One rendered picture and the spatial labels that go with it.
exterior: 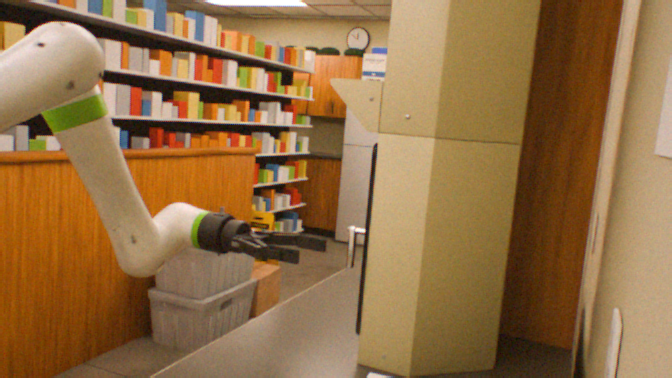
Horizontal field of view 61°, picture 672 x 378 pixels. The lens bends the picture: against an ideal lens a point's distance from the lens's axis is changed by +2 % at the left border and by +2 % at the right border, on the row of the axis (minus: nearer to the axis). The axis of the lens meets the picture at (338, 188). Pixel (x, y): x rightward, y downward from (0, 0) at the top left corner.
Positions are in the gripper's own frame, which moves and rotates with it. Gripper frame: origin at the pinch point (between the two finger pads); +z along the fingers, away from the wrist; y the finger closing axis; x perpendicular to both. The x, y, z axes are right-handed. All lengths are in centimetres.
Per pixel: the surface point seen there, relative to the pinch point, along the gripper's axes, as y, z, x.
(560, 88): 31, 45, -41
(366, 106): -5.8, 12.4, -32.2
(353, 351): -0.3, 13.0, 19.7
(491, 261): 5.7, 38.2, -3.7
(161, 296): 148, -159, 83
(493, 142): 3.5, 35.9, -27.5
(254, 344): -9.1, -6.2, 19.9
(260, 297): 225, -137, 99
